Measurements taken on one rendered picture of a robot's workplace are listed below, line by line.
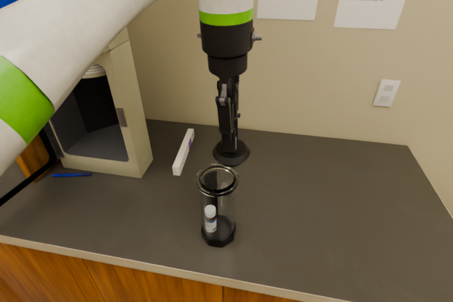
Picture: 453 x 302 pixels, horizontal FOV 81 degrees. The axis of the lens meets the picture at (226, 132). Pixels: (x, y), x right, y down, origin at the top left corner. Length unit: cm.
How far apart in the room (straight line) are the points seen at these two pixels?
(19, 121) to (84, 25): 13
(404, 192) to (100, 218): 102
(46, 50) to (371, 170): 107
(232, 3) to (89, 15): 20
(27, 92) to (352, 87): 110
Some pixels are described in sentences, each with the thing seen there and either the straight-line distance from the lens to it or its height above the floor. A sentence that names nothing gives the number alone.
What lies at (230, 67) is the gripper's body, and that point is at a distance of 49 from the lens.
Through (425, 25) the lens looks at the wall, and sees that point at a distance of 121.
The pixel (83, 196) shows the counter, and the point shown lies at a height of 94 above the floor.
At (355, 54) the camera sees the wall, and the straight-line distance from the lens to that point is 117.
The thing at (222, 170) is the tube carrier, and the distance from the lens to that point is 71.
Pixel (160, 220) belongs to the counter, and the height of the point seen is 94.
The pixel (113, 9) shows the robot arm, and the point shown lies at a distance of 40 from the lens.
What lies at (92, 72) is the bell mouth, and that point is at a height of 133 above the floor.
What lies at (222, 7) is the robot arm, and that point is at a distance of 45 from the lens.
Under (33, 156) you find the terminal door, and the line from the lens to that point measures 110.
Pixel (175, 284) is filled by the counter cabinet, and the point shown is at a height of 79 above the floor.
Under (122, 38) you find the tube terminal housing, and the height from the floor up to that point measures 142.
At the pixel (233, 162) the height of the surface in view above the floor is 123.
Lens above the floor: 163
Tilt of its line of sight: 34 degrees down
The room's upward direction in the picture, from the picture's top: straight up
